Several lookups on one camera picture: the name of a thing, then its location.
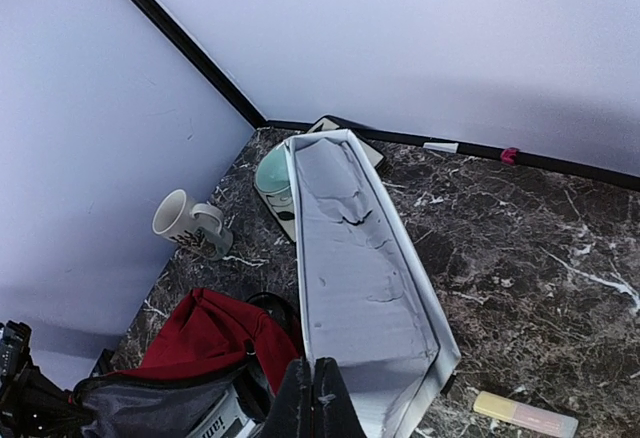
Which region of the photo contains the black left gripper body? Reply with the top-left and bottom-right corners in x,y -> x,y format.
1,321 -> 80,437

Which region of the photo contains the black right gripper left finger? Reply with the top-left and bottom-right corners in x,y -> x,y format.
259,359 -> 313,438

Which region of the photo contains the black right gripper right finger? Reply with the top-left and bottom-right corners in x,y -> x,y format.
313,358 -> 366,438

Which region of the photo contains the grey ianra magazine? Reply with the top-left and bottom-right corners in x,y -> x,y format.
187,387 -> 258,438

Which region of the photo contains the red student backpack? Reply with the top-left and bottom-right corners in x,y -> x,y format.
72,288 -> 301,437

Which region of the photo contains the white mug with coral print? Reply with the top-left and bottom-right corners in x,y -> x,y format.
152,189 -> 234,261

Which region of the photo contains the light green ceramic bowl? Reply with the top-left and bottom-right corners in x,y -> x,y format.
255,147 -> 290,194

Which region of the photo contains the black left frame post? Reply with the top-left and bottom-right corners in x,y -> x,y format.
92,0 -> 269,129

